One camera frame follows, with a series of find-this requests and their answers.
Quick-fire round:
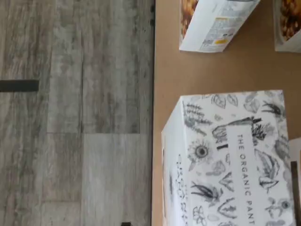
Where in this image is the black floor tape strip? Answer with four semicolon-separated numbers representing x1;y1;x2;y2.
0;80;40;93

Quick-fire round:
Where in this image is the brown shelf board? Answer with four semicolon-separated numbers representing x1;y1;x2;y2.
150;0;301;226

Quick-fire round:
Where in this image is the white granola box yellow label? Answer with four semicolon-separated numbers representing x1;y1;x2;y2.
273;0;301;52
178;0;261;53

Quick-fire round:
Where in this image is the black metal shelf rack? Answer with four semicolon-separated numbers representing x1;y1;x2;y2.
148;0;158;226

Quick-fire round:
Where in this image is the white box yellow strip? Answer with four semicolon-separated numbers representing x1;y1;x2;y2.
161;89;297;226

